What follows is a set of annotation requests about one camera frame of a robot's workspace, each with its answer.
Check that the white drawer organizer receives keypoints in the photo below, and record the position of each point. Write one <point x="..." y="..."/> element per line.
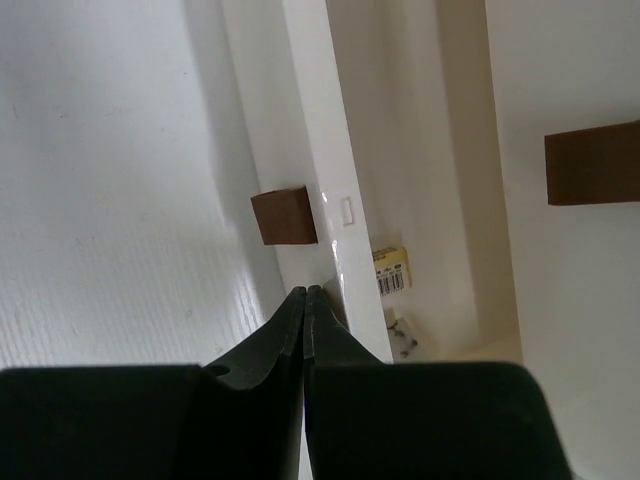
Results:
<point x="360" y="125"/>

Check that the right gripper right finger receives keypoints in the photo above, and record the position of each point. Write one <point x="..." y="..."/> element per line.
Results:
<point x="366" y="419"/>

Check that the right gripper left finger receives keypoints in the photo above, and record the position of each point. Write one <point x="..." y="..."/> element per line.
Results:
<point x="238" y="417"/>

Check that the small tan eraser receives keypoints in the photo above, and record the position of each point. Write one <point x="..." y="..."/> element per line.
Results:
<point x="392" y="270"/>

